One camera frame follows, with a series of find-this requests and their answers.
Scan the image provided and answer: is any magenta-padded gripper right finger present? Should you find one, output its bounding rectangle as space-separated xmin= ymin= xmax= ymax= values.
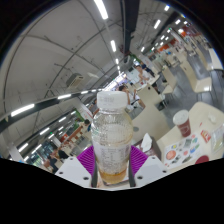
xmin=128 ymin=145 xmax=169 ymax=188

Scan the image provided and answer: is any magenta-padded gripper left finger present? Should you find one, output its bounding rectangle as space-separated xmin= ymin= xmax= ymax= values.
xmin=54 ymin=145 xmax=98 ymax=188

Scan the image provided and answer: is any clear white-capped drink bottle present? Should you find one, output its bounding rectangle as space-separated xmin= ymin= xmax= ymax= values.
xmin=90 ymin=90 xmax=134 ymax=185

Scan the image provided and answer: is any person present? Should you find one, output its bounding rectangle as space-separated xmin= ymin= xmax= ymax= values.
xmin=43 ymin=156 xmax=59 ymax=173
xmin=134 ymin=64 xmax=154 ymax=84
xmin=118 ymin=84 xmax=147 ymax=109
xmin=54 ymin=148 xmax=71 ymax=161
xmin=82 ymin=119 xmax=93 ymax=133

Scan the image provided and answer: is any white paper napkin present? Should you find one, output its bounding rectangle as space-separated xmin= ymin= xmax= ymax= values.
xmin=139 ymin=132 xmax=154 ymax=153

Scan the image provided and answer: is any colourful printed paper sheet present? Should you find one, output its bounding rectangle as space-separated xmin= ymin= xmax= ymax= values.
xmin=163 ymin=133 xmax=203 ymax=166

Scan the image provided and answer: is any flat round red coaster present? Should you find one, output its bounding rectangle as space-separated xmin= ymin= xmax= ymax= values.
xmin=194 ymin=155 xmax=210 ymax=165

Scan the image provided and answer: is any red paper cup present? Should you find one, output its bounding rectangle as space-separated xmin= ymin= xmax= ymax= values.
xmin=172 ymin=109 xmax=192 ymax=138

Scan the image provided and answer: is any small red packet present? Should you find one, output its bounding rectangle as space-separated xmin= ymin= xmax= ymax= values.
xmin=200 ymin=129 xmax=212 ymax=144

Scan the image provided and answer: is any clear plastic bag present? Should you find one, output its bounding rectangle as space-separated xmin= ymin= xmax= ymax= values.
xmin=210 ymin=124 xmax=224 ymax=153

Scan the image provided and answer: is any group of ceiling lights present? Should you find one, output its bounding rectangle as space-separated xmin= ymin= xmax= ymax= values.
xmin=16 ymin=0 xmax=188 ymax=154

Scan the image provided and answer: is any ceiling air conditioner unit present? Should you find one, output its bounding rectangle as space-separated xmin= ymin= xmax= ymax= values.
xmin=65 ymin=73 xmax=85 ymax=89

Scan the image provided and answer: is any group of cream chairs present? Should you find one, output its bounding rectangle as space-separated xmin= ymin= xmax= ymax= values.
xmin=131 ymin=33 xmax=224 ymax=141

